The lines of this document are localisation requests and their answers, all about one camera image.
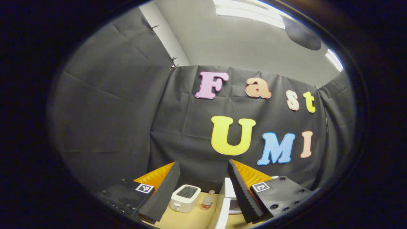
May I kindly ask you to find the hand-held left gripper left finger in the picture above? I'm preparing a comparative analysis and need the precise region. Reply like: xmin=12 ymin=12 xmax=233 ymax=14
xmin=95 ymin=161 xmax=181 ymax=225

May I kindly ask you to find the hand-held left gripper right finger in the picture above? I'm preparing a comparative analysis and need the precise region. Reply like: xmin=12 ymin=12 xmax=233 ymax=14
xmin=227 ymin=159 xmax=315 ymax=225

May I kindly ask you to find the white microwave oven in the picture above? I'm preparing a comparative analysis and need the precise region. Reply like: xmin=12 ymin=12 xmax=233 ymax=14
xmin=207 ymin=176 xmax=280 ymax=229

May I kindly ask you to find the white toaster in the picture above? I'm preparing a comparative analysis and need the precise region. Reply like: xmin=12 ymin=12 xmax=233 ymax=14
xmin=169 ymin=184 xmax=201 ymax=213

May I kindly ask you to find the clear water bottle red label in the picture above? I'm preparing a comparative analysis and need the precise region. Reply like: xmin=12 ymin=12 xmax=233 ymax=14
xmin=201 ymin=190 xmax=216 ymax=210

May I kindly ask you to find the black backdrop cloth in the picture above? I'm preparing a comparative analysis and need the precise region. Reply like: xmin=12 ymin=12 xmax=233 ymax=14
xmin=51 ymin=6 xmax=357 ymax=204

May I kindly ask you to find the small ceiling light panel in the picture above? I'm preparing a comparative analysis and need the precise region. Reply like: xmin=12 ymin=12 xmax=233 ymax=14
xmin=325 ymin=48 xmax=344 ymax=72

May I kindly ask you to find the long ceiling light panel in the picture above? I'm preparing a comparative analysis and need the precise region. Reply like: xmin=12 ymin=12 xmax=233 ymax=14
xmin=213 ymin=0 xmax=286 ymax=30

